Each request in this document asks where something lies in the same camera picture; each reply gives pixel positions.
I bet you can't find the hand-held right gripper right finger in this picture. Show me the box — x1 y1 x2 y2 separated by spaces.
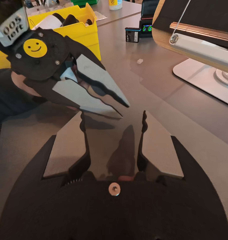
137 110 184 179

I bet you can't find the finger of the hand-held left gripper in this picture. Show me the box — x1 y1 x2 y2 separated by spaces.
76 54 130 108
52 79 123 119

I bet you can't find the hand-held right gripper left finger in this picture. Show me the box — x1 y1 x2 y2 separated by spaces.
43 111 91 178

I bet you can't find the yellow storage bin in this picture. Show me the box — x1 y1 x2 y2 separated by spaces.
0 3 101 70

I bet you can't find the dark rounded object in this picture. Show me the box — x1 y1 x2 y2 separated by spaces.
62 14 82 27

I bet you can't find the person's left hand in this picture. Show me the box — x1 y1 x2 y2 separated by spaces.
11 72 41 97

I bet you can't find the white paper roll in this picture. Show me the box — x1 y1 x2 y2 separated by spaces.
32 15 62 30

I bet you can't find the white bottle yellow label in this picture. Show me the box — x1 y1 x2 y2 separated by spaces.
109 0 123 11

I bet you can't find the green storage bin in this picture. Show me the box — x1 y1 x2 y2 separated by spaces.
71 0 98 6

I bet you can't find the black battery charger case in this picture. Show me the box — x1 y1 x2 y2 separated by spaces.
139 0 159 38

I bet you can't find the white stand base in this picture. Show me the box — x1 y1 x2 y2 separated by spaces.
173 58 228 108

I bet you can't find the white stand ledge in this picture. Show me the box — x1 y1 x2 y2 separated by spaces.
169 33 228 70

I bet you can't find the black camera battery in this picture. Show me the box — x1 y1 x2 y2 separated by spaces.
125 27 141 43

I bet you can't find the wire page holder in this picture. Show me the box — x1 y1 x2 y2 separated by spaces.
169 0 191 44

